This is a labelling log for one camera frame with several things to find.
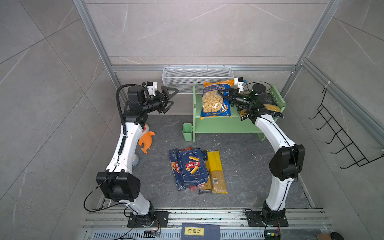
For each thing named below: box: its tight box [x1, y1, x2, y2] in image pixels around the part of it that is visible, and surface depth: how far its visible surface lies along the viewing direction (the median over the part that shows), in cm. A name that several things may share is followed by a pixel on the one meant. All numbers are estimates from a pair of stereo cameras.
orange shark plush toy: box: [138, 123, 155, 154], surface depth 103 cm
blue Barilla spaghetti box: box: [169, 149, 186, 191], surface depth 88 cm
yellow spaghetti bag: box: [207, 150, 228, 194], surface depth 89 cm
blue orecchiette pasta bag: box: [200, 78, 235, 120], surface depth 77 cm
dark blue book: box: [180, 222, 221, 240], surface depth 70 cm
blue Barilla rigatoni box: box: [178, 149, 209, 187], surface depth 84 cm
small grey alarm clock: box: [132, 153, 140, 168], surface depth 94 cm
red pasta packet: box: [189, 183, 206, 192], surface depth 83 cm
